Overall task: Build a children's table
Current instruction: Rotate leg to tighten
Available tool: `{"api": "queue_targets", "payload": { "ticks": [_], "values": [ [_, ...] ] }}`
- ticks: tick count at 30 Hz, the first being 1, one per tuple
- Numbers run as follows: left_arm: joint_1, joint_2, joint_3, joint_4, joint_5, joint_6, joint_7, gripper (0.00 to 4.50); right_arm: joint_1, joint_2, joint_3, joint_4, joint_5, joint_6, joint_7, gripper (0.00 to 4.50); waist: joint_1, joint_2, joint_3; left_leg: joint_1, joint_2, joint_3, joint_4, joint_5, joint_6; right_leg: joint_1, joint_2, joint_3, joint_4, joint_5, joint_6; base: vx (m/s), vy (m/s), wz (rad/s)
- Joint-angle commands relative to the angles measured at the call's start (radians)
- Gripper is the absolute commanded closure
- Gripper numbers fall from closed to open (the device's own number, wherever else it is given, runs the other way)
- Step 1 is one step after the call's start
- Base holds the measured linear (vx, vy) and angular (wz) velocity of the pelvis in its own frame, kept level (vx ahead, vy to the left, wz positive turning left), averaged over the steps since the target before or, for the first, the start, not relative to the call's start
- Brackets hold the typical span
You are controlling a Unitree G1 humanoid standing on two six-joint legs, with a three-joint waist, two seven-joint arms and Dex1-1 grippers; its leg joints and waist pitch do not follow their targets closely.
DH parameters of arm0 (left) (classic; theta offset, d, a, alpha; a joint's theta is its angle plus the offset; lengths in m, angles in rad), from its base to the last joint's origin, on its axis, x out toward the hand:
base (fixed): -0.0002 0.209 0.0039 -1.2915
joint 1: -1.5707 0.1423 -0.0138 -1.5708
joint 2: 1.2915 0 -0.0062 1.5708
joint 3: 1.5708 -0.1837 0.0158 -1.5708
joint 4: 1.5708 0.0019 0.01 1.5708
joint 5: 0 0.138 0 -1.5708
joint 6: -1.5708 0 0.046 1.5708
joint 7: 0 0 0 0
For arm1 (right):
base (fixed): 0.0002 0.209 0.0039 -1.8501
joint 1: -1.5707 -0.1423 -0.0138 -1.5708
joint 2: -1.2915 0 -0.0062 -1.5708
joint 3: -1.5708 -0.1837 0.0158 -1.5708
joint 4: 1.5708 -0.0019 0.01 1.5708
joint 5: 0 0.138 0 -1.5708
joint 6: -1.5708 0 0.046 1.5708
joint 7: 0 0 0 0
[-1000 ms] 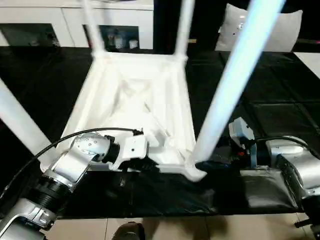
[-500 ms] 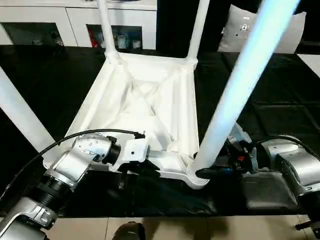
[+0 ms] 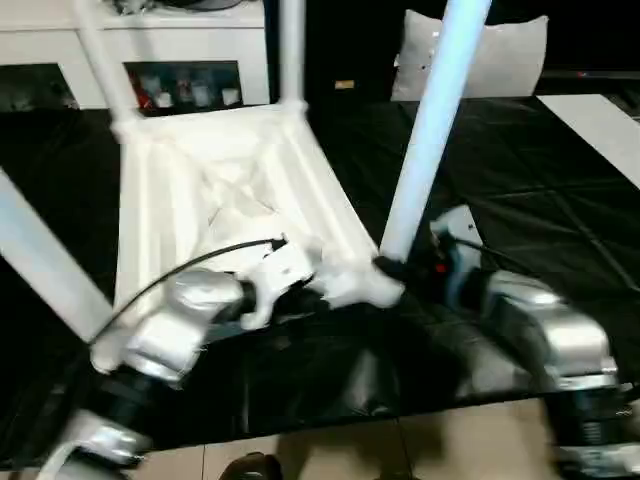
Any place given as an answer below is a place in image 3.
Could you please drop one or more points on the red packet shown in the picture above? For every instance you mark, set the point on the red packet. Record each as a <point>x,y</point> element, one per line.
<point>141,92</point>

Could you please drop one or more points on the white sideboard with glass doors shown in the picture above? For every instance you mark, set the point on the white sideboard with glass doors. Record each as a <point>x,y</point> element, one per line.
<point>200,35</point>

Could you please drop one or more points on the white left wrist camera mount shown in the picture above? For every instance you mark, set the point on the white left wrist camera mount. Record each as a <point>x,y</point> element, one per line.
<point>280,270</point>

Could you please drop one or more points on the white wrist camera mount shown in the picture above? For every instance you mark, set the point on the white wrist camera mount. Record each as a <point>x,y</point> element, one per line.
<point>460,225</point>
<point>280,270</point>

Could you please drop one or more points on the black speaker with gold label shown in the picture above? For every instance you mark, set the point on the black speaker with gold label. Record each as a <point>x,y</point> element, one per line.
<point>350,50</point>

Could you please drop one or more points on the small white cup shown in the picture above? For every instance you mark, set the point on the small white cup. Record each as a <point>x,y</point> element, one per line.
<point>230,96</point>

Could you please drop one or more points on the white plastic table leg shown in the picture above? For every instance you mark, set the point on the white plastic table leg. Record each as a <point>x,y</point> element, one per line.
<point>292,55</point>
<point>45,250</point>
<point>107,65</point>
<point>430,125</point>

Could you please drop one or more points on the white plastic table top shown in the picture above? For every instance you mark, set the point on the white plastic table top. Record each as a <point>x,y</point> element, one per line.
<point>200,190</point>

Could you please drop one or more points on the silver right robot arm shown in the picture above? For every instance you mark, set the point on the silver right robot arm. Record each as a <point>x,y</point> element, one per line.
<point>565,330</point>

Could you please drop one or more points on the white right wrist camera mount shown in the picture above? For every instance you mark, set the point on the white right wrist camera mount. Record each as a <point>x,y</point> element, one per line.
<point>460,225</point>

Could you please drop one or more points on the dark round robot body part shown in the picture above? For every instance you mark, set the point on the dark round robot body part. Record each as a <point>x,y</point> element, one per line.
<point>397,475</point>
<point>250,467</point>

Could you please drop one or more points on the grey cushion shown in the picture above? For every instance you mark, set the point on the grey cushion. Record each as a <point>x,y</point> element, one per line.
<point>505,55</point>

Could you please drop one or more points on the grey helmet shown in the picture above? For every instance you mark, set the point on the grey helmet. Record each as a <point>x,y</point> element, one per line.
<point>200,3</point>

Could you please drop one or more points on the black work mat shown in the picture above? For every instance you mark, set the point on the black work mat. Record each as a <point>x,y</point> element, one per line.
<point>525,200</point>

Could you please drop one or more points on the white patterned jar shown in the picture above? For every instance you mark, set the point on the white patterned jar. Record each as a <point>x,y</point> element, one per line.
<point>201,95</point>

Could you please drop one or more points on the white flat panel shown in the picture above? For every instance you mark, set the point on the white flat panel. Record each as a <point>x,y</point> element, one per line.
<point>595,130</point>

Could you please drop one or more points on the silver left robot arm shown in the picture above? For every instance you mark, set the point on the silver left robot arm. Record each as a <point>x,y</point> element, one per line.
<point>200,295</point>

